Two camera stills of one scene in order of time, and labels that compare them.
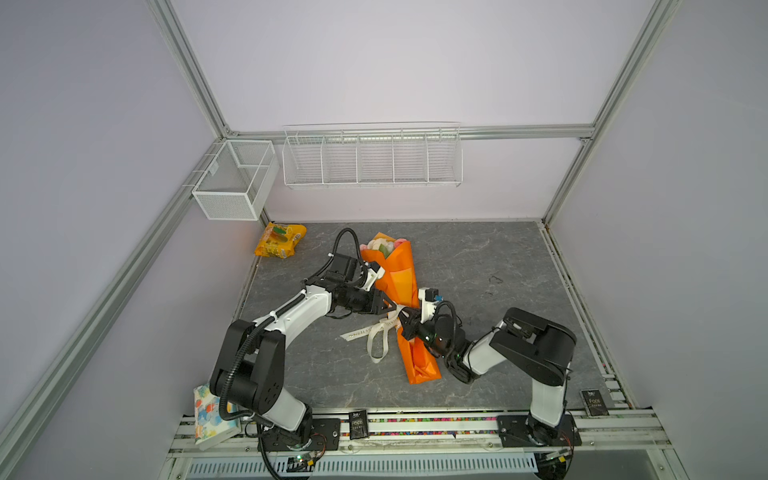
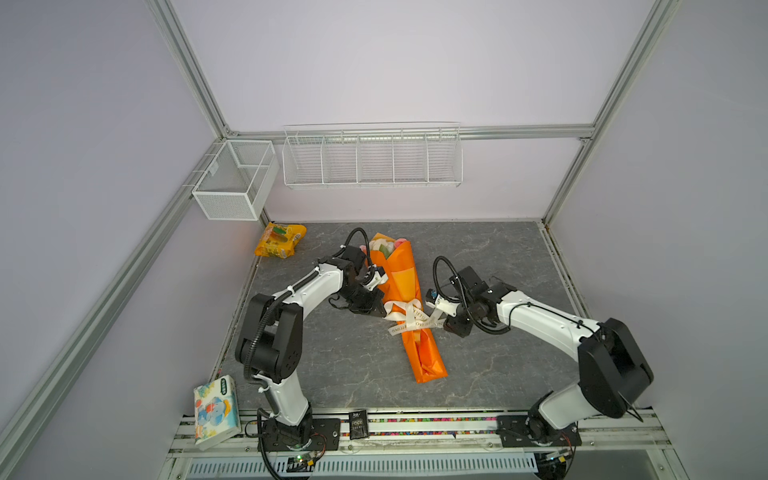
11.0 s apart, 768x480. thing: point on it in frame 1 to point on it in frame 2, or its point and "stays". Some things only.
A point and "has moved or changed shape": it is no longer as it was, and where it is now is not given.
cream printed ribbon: x=384 y=323 has moved or changed shape
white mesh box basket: x=238 y=183 stays
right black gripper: x=411 y=325 to x=456 y=327
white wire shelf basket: x=383 y=155 stays
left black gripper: x=375 y=301 stays
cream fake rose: x=374 y=244 stays
